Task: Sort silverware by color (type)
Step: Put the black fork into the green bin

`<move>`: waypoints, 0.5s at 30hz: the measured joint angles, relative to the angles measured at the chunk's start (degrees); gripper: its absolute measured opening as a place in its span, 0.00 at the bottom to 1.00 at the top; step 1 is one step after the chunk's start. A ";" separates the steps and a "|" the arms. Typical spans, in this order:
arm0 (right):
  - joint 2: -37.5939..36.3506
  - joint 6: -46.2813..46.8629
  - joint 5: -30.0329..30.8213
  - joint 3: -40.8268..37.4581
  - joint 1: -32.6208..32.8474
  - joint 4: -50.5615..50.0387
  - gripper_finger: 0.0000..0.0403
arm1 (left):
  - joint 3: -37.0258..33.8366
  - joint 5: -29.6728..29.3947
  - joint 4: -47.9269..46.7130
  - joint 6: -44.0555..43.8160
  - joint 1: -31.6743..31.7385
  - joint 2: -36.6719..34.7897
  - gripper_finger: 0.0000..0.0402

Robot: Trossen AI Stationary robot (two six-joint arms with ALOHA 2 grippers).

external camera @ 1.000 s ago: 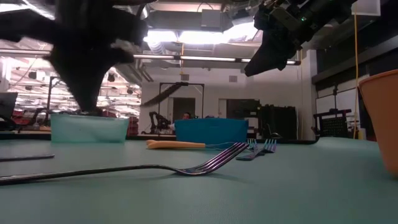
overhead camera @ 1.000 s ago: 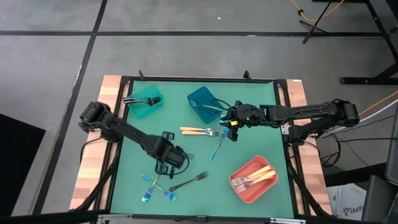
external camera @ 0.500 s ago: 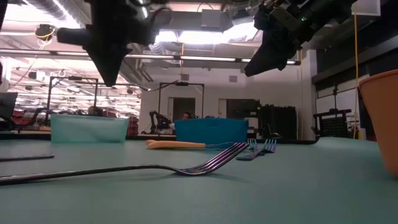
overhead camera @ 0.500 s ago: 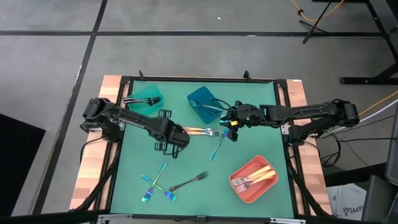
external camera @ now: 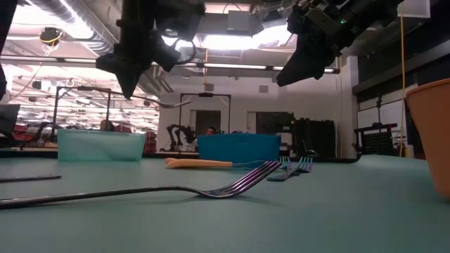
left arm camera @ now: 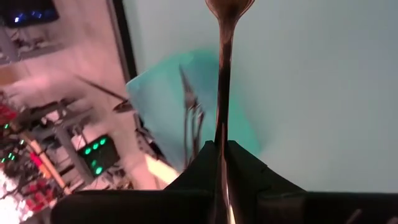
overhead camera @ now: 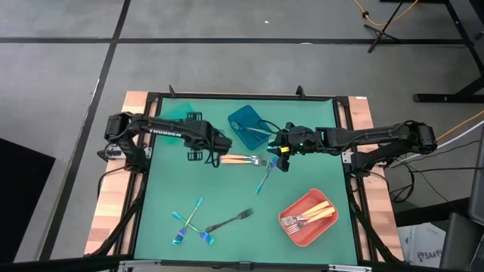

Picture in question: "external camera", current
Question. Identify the grey ceiling unit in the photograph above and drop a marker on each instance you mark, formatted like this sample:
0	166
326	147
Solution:
239	21

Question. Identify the wooden background table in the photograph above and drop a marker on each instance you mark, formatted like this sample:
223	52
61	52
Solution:
38	145

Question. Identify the green table mat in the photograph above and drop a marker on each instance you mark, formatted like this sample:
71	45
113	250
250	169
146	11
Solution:
316	218

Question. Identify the black rig frame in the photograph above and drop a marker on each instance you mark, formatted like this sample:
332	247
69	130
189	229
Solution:
58	112
205	94

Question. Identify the person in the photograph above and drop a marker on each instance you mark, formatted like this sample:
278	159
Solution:
210	131
106	125

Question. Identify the black cabinet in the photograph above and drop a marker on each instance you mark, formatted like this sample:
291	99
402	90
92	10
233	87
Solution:
316	137

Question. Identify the background black robot arm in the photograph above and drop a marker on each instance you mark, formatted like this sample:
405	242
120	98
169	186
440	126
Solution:
42	127
172	130

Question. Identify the bright ceiling light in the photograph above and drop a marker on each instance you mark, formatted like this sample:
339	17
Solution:
239	42

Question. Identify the whiteboard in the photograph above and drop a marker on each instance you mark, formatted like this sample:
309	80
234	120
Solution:
390	112

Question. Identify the blue plastic bin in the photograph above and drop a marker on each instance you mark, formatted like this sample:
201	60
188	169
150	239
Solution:
239	147

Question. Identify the white ceiling box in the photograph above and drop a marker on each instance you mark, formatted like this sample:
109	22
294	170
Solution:
415	8

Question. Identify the dark window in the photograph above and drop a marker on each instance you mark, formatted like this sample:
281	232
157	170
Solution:
274	123

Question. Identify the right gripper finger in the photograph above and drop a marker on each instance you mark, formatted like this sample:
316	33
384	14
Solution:
299	66
321	65

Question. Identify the dark doorway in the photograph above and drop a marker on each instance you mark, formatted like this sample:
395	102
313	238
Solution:
207	117

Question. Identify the silver ventilation duct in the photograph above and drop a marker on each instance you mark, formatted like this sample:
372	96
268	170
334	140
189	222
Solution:
49	5

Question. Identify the translucent teal plastic bin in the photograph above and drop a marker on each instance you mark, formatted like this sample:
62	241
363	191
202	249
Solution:
100	145

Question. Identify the orange plastic bin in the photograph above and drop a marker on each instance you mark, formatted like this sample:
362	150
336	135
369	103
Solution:
432	140

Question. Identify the dark monitor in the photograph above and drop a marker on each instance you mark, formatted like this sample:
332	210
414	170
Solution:
8	117

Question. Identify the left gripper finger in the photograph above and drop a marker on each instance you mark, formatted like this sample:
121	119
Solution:
138	79
126	82

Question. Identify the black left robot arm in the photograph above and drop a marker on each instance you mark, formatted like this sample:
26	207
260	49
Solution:
7	21

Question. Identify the long LED light bar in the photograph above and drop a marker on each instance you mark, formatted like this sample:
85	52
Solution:
81	60

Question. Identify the grey wall vent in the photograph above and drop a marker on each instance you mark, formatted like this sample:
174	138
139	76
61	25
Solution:
263	89
209	87

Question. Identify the black perforated cart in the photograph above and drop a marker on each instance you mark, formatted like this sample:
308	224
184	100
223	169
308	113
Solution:
378	143

